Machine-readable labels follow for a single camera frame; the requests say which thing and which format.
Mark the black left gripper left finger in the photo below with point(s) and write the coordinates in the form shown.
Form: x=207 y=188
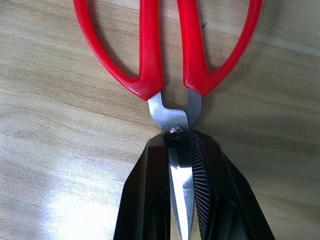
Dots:
x=145 y=190

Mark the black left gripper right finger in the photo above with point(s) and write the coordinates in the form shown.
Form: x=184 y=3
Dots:
x=225 y=195

